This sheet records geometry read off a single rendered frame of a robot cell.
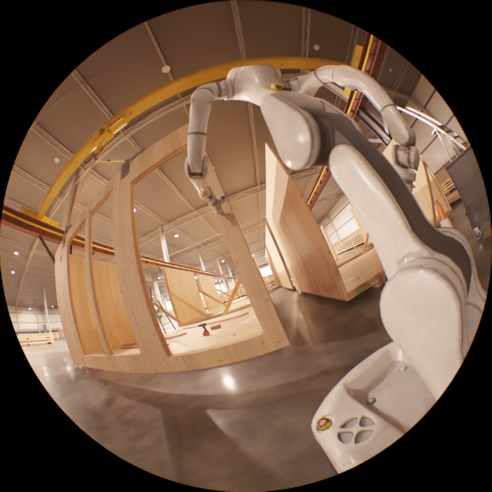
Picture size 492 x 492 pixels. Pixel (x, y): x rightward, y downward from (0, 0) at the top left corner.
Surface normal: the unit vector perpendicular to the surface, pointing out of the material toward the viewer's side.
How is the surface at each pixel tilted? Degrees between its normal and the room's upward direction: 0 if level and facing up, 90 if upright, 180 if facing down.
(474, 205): 90
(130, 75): 180
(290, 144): 90
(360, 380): 69
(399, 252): 90
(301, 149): 108
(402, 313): 90
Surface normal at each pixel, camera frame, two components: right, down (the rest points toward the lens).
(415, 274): -0.99, -0.01
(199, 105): 0.20, 0.67
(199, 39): 0.35, 0.90
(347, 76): -0.84, 0.46
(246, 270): -0.17, -0.19
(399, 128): -0.96, 0.23
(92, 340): 0.93, -0.37
